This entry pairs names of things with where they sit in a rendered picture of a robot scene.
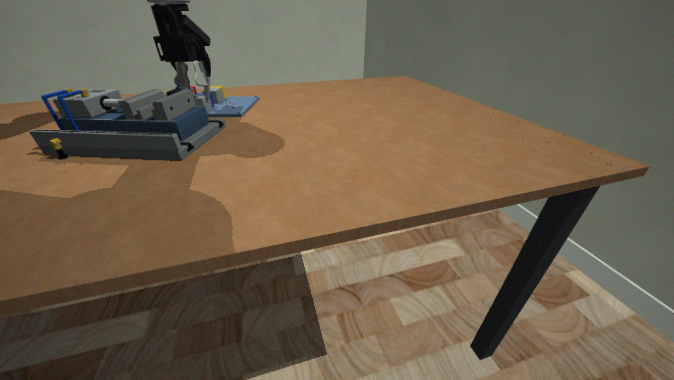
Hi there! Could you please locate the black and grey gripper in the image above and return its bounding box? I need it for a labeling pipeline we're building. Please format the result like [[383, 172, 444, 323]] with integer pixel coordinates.
[[151, 4, 211, 100]]

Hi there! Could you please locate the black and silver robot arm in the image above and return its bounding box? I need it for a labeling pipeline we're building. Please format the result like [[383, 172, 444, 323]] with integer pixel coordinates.
[[147, 0, 210, 46]]

